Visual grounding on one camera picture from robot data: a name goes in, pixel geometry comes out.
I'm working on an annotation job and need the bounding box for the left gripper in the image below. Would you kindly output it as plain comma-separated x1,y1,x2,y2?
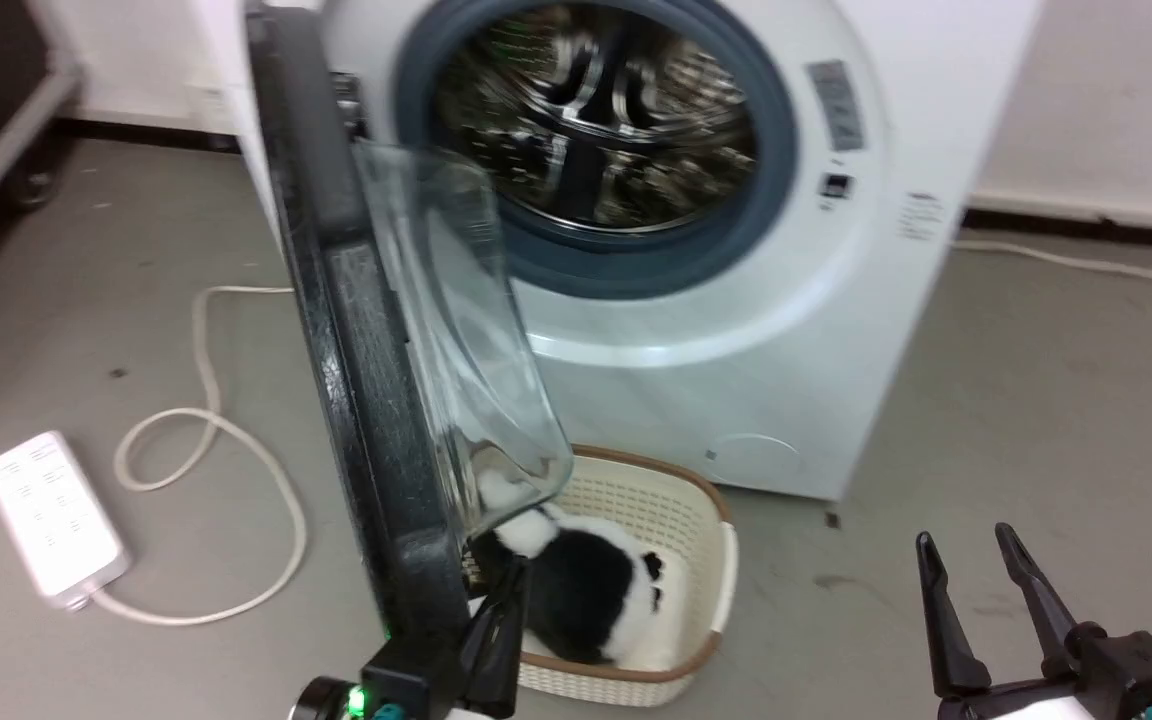
290,556,534,720

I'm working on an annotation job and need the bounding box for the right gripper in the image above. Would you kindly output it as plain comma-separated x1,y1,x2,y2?
915,521,1152,720

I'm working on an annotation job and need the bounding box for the black washing machine door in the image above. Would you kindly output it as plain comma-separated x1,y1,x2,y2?
243,5,577,653

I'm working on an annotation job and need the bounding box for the white front-load washing machine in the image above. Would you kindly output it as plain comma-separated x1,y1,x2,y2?
186,0,1043,502

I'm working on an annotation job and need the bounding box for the black and white panda plush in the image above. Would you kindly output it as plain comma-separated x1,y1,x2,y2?
471,470,693,672

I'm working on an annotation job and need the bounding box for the cream woven laundry basket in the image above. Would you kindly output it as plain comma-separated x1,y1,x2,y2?
461,444,740,709

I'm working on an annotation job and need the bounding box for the white power strip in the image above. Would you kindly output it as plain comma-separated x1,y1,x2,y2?
0,430,133,611

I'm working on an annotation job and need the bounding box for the white power strip cable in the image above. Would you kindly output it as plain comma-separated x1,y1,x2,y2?
86,285,309,628

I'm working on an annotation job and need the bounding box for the thin white floor cable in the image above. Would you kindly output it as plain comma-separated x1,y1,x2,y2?
950,236,1152,285

